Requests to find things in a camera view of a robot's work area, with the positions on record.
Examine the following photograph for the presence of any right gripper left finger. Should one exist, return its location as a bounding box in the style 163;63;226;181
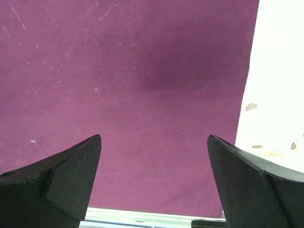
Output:
0;134;102;228

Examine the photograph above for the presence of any purple surgical cloth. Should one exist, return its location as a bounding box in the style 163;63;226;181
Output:
0;0;259;217

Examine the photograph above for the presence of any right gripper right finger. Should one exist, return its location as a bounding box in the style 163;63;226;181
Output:
207;135;304;228

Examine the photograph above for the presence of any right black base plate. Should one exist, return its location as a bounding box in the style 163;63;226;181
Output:
191;220;227;228

